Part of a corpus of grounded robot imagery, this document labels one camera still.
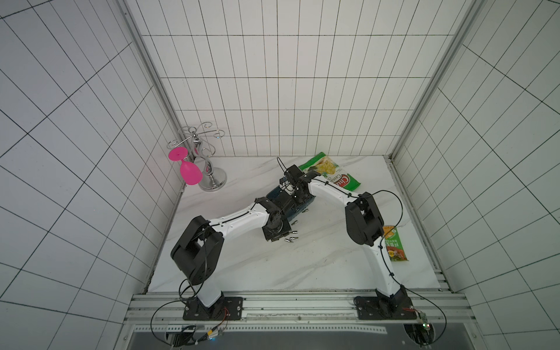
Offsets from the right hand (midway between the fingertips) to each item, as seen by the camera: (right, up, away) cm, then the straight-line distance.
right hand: (285, 205), depth 98 cm
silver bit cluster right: (+5, -10, -7) cm, 13 cm away
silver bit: (+5, -7, -3) cm, 9 cm away
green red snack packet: (+44, -14, -12) cm, 48 cm away
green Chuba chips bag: (+24, +15, +13) cm, 31 cm away
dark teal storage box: (+1, +4, -26) cm, 27 cm away
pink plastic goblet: (-40, +15, -8) cm, 44 cm away
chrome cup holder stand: (-38, +29, -8) cm, 48 cm away
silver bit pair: (+2, -13, -9) cm, 16 cm away
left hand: (-2, -11, -14) cm, 18 cm away
